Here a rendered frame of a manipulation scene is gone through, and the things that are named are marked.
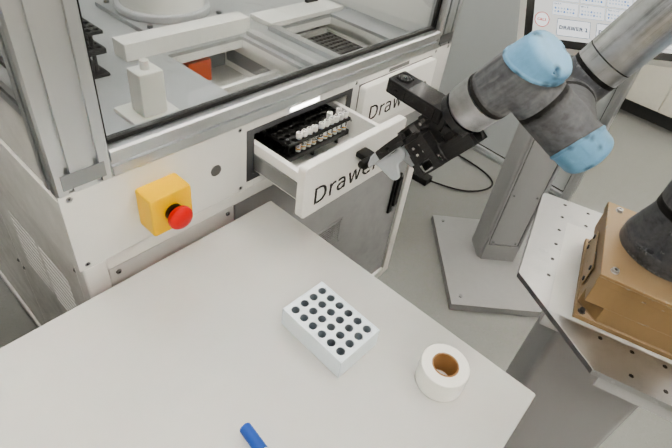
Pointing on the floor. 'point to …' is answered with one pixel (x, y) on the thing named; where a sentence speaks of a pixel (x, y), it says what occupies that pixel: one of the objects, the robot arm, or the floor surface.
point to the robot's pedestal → (564, 372)
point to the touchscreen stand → (496, 236)
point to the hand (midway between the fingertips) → (377, 155)
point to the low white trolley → (242, 359)
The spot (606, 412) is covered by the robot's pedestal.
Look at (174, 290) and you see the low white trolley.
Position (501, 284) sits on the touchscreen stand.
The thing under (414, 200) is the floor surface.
